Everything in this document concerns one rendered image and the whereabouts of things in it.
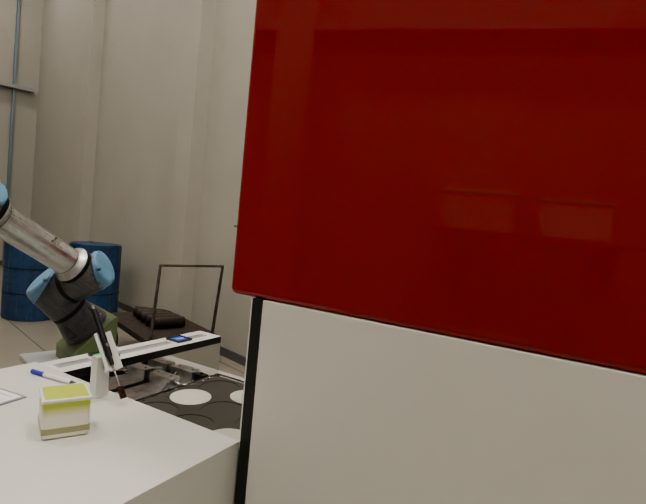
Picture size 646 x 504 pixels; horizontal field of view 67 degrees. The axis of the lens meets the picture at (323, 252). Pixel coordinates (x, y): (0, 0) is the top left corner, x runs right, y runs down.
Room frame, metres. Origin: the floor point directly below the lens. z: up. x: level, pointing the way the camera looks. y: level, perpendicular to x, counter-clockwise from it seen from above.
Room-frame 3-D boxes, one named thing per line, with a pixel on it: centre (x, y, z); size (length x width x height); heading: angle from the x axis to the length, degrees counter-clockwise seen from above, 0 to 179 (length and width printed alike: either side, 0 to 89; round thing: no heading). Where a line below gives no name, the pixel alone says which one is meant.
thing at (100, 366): (0.96, 0.41, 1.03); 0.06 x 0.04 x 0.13; 61
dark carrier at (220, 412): (1.12, 0.20, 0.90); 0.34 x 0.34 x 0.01; 61
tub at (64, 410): (0.81, 0.41, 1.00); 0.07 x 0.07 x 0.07; 35
